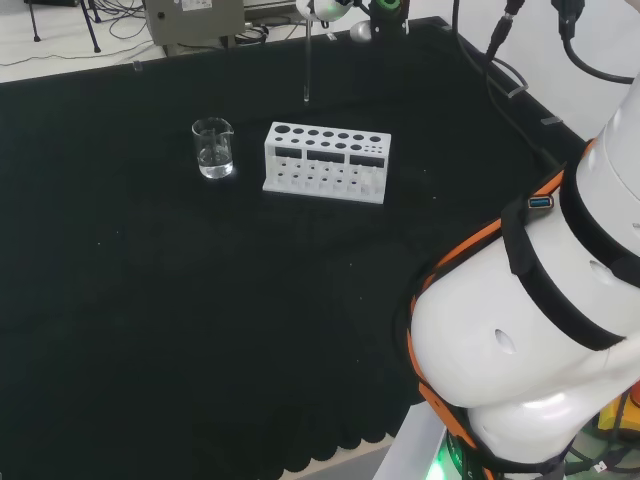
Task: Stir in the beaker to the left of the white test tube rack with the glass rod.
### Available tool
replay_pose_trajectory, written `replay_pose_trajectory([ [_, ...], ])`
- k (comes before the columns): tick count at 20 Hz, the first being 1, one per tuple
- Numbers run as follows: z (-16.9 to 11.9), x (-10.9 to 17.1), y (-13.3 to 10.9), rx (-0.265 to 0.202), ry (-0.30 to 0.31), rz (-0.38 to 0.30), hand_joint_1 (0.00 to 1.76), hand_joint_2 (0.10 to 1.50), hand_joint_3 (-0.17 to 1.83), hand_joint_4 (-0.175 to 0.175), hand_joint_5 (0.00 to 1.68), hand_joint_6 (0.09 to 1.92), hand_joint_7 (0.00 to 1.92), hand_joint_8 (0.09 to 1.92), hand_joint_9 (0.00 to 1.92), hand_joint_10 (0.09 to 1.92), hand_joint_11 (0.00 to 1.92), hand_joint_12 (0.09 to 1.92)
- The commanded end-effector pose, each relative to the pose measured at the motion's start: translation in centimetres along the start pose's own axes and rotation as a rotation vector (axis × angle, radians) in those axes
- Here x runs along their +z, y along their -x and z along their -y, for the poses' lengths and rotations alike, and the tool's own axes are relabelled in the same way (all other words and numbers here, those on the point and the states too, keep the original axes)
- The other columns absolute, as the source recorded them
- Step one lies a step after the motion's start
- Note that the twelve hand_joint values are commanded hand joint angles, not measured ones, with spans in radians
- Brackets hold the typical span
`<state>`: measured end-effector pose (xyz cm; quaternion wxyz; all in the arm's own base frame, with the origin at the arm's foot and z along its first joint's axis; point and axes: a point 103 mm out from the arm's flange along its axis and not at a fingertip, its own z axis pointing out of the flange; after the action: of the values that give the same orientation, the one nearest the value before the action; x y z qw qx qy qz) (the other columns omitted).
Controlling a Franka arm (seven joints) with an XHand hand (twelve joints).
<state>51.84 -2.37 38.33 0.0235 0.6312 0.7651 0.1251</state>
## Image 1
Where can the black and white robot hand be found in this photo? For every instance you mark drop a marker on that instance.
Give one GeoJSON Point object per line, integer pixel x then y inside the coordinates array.
{"type": "Point", "coordinates": [325, 9]}

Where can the white test tube rack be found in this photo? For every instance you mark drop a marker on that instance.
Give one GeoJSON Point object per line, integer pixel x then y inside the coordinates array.
{"type": "Point", "coordinates": [325, 175]}

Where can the clear glass rod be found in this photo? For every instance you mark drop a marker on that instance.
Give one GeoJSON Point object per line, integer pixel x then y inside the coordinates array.
{"type": "Point", "coordinates": [308, 60]}

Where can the clear glass beaker with water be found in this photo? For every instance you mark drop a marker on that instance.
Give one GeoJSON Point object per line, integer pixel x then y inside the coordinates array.
{"type": "Point", "coordinates": [214, 155]}

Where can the black tripod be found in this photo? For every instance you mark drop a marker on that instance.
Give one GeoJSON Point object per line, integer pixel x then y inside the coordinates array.
{"type": "Point", "coordinates": [36, 20]}

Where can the yellow stop button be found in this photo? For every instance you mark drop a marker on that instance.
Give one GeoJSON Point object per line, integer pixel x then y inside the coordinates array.
{"type": "Point", "coordinates": [617, 415]}

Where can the black bench cloth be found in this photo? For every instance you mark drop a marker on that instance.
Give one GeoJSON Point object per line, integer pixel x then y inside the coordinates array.
{"type": "Point", "coordinates": [150, 300]}

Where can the grey domed object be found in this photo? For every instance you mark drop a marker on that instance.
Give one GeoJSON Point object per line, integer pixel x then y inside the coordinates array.
{"type": "Point", "coordinates": [361, 32]}

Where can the grey metal box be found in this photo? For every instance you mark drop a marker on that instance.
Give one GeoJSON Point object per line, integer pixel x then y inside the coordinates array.
{"type": "Point", "coordinates": [195, 20]}

